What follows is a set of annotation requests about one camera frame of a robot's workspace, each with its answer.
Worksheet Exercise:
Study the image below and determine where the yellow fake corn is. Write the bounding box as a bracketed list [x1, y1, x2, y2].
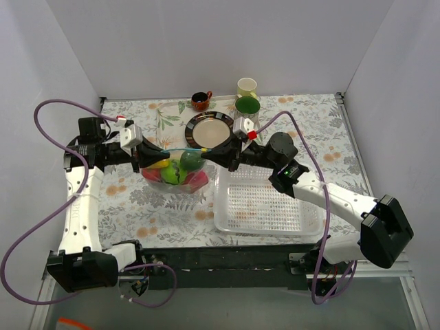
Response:
[149, 159, 170, 169]

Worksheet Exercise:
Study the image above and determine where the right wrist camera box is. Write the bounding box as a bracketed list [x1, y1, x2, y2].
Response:
[232, 117, 257, 140]

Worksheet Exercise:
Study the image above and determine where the floral serving tray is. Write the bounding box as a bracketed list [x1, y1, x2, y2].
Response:
[156, 95, 238, 149]

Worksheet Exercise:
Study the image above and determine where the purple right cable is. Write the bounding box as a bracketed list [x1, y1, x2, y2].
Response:
[254, 110, 358, 305]

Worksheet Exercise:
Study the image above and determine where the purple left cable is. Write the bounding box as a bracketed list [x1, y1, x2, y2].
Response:
[0, 98, 178, 307]

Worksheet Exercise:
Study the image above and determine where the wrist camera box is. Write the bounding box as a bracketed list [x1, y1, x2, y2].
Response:
[232, 117, 257, 140]
[120, 124, 143, 153]

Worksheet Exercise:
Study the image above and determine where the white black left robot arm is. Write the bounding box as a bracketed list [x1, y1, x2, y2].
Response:
[46, 117, 169, 293]

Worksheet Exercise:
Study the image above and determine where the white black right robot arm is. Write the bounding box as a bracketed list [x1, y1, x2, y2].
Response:
[196, 133, 414, 274]

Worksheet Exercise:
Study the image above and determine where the aluminium frame rail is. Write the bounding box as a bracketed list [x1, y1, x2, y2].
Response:
[28, 91, 430, 330]

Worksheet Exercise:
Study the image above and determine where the dark rimmed ceramic plate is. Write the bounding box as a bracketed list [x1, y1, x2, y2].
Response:
[184, 111, 234, 149]

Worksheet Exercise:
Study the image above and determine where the red fake fruit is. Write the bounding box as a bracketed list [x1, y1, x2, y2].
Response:
[179, 170, 209, 194]

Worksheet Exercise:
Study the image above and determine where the white perforated plastic basket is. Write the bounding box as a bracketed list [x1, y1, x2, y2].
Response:
[213, 165, 325, 237]

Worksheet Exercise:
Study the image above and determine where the small orange brown cup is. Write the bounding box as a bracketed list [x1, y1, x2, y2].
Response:
[191, 91, 212, 112]

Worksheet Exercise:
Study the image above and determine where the green fake vegetable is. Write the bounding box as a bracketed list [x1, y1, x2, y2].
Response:
[180, 151, 205, 172]

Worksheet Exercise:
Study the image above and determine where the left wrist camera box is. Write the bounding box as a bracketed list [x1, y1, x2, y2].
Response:
[120, 124, 143, 153]

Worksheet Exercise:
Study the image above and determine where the floral table mat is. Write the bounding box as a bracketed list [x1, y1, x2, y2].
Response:
[98, 94, 371, 248]

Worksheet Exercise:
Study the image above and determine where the purple cable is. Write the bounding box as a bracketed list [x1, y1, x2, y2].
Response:
[0, 98, 178, 307]
[254, 110, 358, 305]

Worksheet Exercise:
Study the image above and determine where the lime green fake fruit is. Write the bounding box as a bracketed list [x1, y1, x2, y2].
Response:
[160, 160, 188, 185]

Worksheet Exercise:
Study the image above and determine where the floral mug green inside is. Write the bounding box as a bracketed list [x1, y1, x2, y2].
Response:
[234, 96, 261, 122]

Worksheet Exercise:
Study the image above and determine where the pale yellow green mug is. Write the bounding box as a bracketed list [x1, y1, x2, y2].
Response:
[236, 77, 258, 98]

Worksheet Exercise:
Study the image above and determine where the clear zip top bag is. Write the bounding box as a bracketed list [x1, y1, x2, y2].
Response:
[140, 148, 210, 194]

